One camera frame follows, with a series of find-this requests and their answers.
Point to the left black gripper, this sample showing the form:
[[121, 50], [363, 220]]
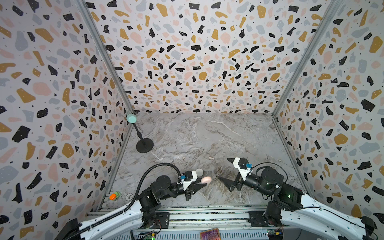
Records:
[[194, 189]]

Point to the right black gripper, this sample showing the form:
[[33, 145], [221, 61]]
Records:
[[240, 181]]

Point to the pink earbud charging case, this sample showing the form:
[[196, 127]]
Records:
[[206, 180]]

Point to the white earbud charging case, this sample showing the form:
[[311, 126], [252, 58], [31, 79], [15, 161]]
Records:
[[199, 172]]

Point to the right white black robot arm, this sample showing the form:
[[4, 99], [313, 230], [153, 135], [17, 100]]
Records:
[[290, 206]]

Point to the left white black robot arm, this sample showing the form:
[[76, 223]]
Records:
[[141, 214]]

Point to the pink circuit board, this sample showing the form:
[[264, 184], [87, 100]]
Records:
[[212, 234]]

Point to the small electronics board with leds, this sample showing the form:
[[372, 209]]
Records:
[[150, 236]]

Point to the microphone stand with green ball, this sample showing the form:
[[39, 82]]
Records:
[[144, 145]]

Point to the right small electronics board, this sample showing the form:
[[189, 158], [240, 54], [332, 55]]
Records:
[[275, 235]]

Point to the orange green connector block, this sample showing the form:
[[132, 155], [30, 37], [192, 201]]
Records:
[[115, 196]]

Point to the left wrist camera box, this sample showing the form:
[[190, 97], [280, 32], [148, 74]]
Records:
[[188, 178]]

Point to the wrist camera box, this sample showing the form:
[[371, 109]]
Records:
[[243, 166], [188, 178]]

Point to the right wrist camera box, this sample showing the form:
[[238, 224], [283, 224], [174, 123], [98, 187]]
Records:
[[243, 166]]

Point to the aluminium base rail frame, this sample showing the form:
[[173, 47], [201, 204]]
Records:
[[188, 222]]

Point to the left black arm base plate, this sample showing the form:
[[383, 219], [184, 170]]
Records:
[[156, 220]]

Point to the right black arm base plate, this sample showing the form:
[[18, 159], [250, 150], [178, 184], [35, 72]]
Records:
[[258, 219]]

